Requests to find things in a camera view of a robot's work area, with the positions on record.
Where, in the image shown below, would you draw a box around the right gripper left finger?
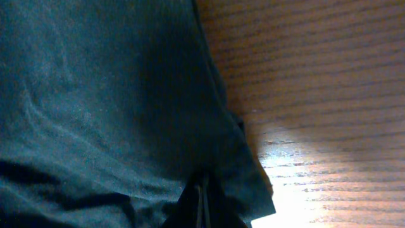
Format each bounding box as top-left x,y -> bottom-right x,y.
160,174 -> 203,228

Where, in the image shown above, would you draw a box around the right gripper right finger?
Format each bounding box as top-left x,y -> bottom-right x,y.
202,173 -> 247,228

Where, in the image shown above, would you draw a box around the black shorts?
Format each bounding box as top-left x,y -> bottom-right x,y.
1,0 -> 275,227

